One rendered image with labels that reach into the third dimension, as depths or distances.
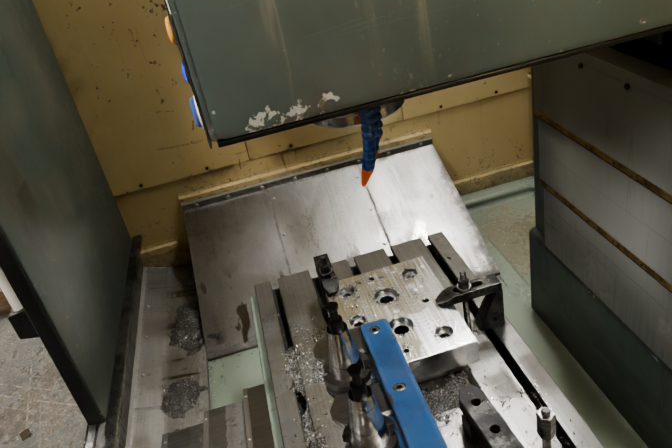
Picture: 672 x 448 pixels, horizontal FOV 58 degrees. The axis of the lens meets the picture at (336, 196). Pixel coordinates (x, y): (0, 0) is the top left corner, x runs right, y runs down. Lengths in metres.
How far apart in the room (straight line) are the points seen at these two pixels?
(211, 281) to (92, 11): 0.86
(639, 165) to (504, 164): 1.29
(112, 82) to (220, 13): 1.42
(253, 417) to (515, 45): 1.07
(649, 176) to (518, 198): 1.28
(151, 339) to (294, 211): 0.59
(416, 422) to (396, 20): 0.43
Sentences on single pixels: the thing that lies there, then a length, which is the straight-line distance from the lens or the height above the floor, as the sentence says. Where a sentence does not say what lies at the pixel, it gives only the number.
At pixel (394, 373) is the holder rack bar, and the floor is 1.23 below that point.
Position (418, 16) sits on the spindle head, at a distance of 0.60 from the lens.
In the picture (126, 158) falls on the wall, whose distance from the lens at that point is 2.04.
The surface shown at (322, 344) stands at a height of 1.22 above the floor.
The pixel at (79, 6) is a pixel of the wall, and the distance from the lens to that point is 1.93.
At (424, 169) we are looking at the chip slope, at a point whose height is 0.81.
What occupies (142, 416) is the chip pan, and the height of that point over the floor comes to 0.67.
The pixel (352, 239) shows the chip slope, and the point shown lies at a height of 0.73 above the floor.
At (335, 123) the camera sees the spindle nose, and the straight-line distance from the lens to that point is 0.88.
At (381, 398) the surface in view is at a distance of 0.77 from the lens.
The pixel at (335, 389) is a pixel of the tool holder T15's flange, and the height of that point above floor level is 1.22.
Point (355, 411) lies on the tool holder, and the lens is 0.68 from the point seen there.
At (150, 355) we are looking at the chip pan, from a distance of 1.85.
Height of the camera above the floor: 1.79
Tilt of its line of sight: 29 degrees down
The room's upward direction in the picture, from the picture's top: 12 degrees counter-clockwise
